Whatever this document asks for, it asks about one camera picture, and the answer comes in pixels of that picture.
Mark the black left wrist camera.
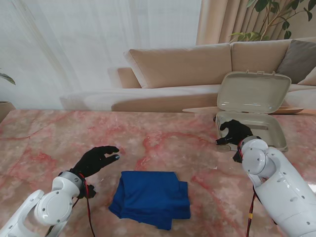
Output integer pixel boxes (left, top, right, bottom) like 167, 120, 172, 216
83, 184, 97, 199

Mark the light wooden coffee table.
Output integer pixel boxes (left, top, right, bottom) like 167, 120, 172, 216
182, 106, 316, 117

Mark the red black right arm cable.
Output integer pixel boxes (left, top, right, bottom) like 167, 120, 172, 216
237, 140, 256, 237

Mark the grey cushion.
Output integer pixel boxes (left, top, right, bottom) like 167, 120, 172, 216
276, 39, 316, 84

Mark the tall green leafy plant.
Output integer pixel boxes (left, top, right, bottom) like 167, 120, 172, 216
229, 0, 314, 42

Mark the beige plant pot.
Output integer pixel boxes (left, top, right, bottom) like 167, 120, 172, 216
0, 100, 16, 123

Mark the beige sofa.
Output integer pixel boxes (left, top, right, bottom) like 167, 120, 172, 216
59, 37, 316, 112

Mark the flat wooden tray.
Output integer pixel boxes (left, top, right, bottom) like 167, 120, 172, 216
273, 106, 306, 116

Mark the beige suitcase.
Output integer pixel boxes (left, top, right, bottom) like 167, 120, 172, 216
212, 70, 292, 153

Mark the blue shirt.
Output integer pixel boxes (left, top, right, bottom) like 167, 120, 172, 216
108, 170, 191, 232

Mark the red black left arm cable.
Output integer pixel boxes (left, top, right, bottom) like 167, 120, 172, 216
74, 174, 97, 237

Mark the white sheer curtain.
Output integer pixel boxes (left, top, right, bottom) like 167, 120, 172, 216
0, 0, 203, 111

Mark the single green plant leaf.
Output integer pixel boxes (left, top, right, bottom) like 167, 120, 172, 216
0, 72, 16, 86

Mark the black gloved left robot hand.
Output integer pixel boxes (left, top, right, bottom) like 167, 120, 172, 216
70, 146, 121, 179

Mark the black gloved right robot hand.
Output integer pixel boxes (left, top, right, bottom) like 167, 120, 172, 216
215, 119, 255, 146

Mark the red black arm cable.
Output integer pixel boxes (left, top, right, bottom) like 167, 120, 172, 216
74, 174, 97, 237
237, 140, 256, 237

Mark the beige curtain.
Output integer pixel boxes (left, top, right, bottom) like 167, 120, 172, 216
196, 0, 316, 46

